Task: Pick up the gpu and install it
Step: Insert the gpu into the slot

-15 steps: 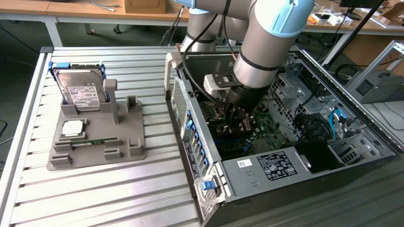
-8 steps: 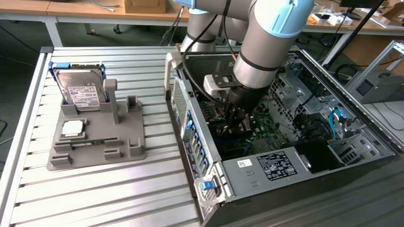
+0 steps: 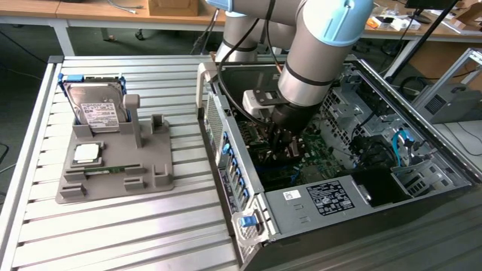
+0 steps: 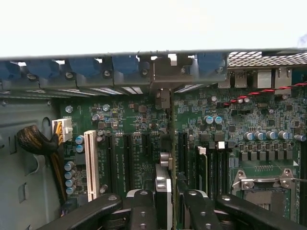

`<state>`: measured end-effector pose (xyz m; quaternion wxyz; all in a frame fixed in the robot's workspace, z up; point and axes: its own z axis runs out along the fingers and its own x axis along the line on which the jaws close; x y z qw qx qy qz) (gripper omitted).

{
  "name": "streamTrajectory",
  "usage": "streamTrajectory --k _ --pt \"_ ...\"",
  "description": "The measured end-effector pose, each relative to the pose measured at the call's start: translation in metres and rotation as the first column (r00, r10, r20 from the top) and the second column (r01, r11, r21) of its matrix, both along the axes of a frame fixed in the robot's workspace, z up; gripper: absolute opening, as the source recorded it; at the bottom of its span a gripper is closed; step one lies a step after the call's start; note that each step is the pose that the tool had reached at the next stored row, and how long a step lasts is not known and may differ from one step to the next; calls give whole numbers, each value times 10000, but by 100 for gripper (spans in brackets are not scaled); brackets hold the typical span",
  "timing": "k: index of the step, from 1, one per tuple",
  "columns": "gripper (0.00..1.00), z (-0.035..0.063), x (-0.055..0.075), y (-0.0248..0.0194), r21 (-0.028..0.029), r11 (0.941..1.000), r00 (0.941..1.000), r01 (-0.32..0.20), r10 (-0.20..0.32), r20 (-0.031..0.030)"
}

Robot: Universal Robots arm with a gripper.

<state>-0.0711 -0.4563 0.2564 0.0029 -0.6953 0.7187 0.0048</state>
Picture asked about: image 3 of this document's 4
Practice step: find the open grey PC case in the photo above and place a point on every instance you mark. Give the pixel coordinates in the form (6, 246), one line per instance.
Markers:
(293, 209)

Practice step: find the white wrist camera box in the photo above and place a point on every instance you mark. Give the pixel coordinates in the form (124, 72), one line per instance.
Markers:
(255, 103)

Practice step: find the black caster wheel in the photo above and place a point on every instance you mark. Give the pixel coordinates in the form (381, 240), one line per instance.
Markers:
(140, 35)

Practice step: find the silver CPU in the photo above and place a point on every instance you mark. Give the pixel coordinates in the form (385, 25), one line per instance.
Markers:
(86, 153)

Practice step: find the aluminium profile frame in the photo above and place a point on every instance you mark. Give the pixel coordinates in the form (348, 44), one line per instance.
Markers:
(465, 59)

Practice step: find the blue case release latch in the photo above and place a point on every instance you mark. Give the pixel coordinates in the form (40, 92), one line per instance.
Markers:
(247, 221)

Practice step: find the grey chipset heat sink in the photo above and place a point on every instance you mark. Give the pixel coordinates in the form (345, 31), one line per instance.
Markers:
(315, 173)

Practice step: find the small metal disk bay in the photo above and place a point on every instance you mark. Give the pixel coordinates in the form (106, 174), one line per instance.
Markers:
(417, 180)

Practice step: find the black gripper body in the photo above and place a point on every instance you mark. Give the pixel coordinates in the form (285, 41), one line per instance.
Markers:
(295, 118)

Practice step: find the blue expansion slot latch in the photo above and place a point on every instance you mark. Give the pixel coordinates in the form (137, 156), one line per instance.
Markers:
(225, 148)
(244, 194)

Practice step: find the grey machine housing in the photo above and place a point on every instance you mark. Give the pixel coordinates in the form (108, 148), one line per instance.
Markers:
(451, 107)

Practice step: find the wooden desk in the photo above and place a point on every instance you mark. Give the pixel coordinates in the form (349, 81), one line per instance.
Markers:
(380, 33)
(37, 8)

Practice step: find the grey power supply unit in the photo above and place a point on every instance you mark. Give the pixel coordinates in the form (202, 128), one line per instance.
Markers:
(293, 209)

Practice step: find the black monitor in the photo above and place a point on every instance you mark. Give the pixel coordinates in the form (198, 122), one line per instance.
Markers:
(428, 3)

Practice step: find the cardboard piece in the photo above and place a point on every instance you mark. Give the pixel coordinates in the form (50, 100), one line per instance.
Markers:
(472, 14)

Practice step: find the green motherboard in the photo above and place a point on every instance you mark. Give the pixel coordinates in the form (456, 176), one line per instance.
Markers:
(319, 155)

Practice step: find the large perforated disk bay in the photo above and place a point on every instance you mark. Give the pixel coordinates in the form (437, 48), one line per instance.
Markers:
(345, 110)

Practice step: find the black graphics card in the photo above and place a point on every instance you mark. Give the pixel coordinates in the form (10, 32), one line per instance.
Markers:
(295, 149)

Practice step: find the green RAM stick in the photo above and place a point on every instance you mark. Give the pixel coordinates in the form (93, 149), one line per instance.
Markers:
(108, 170)

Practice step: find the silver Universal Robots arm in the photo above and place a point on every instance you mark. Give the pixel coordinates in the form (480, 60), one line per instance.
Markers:
(312, 56)

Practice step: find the black stand pole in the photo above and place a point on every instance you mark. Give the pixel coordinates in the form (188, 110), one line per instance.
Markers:
(425, 34)

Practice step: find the hard disk with blue bracket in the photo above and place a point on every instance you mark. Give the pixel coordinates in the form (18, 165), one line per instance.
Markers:
(93, 98)

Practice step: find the brown cardboard box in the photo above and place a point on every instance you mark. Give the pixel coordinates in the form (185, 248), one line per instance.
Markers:
(172, 7)

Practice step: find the grey parts rack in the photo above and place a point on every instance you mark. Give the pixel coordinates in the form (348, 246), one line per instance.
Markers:
(116, 152)

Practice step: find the orange and white box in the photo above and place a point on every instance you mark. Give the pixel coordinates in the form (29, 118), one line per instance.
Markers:
(381, 22)

